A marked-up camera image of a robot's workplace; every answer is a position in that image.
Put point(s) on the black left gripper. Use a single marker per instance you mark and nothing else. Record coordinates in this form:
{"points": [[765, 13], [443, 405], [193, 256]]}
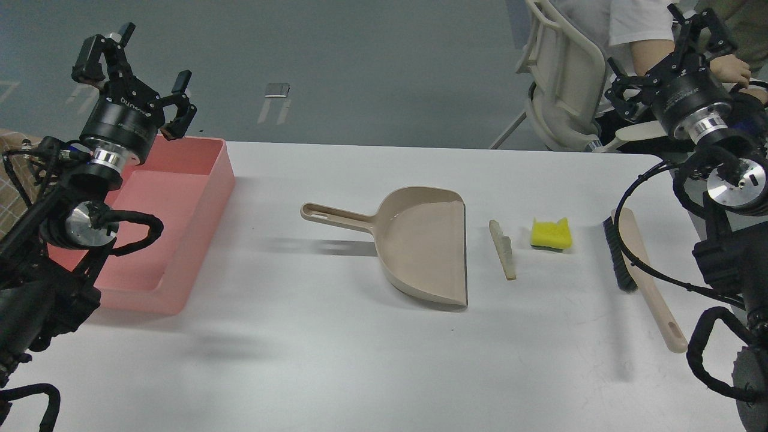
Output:
{"points": [[122, 115]]}

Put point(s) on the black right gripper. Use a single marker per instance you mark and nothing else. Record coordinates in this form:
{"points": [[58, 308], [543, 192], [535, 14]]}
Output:
{"points": [[688, 102]]}

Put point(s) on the yellow sponge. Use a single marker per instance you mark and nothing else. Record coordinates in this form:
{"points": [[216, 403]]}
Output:
{"points": [[551, 234]]}

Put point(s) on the beige brush black bristles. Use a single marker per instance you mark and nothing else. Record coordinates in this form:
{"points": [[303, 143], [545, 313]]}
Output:
{"points": [[628, 253]]}

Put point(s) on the slice of bread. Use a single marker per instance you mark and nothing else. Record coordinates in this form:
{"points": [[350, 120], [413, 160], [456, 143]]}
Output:
{"points": [[504, 250]]}

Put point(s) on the beige plastic dustpan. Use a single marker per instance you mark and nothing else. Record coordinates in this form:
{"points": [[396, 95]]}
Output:
{"points": [[420, 237]]}

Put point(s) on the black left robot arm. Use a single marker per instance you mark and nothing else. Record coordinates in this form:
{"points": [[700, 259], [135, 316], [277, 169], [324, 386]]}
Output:
{"points": [[52, 256]]}

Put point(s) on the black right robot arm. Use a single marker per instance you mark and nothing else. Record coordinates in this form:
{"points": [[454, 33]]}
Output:
{"points": [[725, 174]]}

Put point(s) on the pink plastic bin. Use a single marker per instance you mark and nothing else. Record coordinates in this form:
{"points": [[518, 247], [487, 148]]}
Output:
{"points": [[186, 183]]}

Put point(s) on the person in white shirt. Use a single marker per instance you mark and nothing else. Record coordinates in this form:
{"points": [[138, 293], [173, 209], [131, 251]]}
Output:
{"points": [[639, 35]]}

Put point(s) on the white plastic chair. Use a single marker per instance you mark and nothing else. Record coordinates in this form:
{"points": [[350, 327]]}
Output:
{"points": [[569, 73]]}

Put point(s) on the metal floor plate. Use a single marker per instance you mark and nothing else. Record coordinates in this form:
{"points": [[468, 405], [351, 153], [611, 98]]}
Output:
{"points": [[277, 90]]}

